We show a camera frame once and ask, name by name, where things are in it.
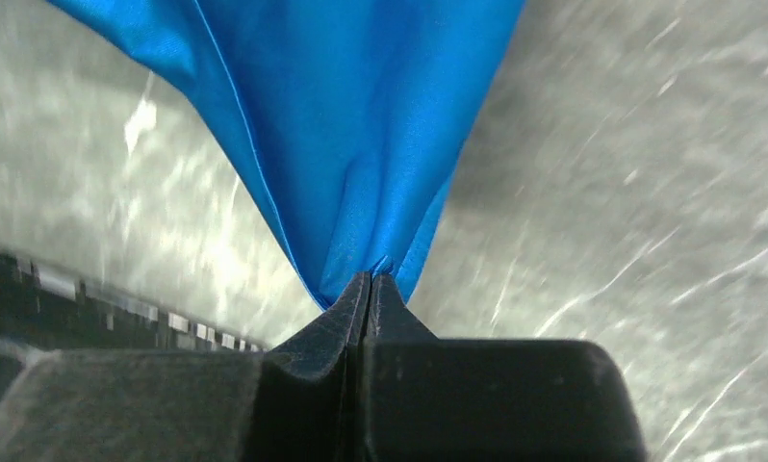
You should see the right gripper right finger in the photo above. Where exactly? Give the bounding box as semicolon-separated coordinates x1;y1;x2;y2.
361;275;648;461

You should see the blue cloth napkin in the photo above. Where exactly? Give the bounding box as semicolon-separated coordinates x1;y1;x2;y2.
57;0;524;307

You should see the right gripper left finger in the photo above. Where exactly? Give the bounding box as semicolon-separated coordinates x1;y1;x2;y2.
0;273;371;461

